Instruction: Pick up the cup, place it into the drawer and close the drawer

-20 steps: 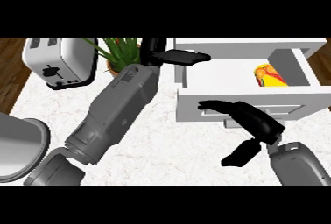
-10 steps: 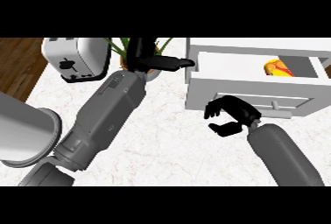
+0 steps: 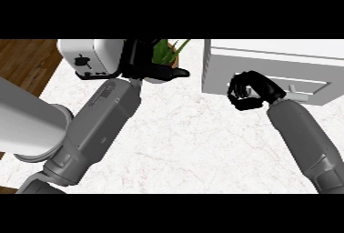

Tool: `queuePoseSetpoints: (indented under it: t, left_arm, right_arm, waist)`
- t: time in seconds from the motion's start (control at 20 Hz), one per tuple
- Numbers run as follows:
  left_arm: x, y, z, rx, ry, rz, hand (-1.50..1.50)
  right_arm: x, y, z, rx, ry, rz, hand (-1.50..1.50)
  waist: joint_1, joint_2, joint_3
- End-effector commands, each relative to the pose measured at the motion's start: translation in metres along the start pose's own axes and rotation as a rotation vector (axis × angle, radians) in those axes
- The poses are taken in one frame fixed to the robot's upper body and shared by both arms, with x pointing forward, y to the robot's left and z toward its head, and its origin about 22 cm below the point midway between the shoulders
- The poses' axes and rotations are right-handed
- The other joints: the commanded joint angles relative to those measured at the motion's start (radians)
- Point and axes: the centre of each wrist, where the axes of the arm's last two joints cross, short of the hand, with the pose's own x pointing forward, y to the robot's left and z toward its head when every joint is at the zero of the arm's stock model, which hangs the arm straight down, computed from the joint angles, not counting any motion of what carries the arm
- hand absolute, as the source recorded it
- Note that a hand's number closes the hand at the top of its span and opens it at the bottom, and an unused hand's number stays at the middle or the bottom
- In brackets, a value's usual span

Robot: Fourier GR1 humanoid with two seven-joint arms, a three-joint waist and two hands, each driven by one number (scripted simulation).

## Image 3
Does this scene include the white drawer front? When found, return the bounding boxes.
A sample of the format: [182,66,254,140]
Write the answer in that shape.
[208,48,344,106]

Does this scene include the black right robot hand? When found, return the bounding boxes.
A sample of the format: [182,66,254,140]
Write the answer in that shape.
[226,70,288,112]

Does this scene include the green leafy plant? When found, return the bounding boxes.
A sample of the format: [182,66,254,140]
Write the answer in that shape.
[152,38,192,66]

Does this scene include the white drawer cabinet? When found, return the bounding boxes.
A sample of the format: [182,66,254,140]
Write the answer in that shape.
[201,38,344,106]

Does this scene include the white drawer handle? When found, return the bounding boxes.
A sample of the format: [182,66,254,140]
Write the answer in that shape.
[232,74,334,102]

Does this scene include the brown plant pot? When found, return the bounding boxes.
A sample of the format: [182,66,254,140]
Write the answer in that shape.
[168,49,182,69]

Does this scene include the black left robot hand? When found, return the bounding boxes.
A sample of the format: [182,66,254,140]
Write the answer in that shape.
[118,38,192,84]

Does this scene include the large white cylinder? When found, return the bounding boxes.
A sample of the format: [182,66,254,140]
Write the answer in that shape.
[0,76,75,164]

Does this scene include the white toaster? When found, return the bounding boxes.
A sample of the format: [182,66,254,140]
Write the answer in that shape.
[56,38,126,81]

